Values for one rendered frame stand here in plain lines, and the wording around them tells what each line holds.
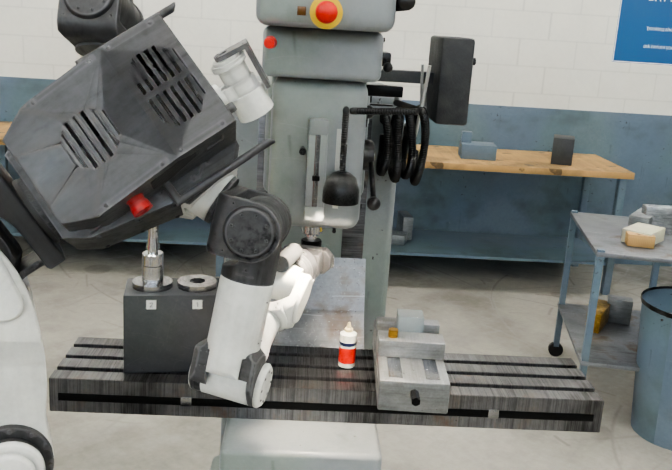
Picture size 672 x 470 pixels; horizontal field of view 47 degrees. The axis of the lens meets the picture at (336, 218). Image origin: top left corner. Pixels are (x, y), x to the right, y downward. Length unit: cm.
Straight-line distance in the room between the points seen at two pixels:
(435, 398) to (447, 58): 80
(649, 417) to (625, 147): 303
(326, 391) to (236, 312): 55
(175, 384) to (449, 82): 95
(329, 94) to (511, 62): 454
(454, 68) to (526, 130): 425
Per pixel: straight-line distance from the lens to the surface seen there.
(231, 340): 129
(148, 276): 180
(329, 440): 175
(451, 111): 194
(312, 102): 162
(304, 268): 160
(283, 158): 164
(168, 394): 181
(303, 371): 185
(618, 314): 433
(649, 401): 383
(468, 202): 617
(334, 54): 158
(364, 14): 149
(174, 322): 179
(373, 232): 216
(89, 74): 118
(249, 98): 135
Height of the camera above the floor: 175
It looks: 14 degrees down
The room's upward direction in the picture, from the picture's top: 4 degrees clockwise
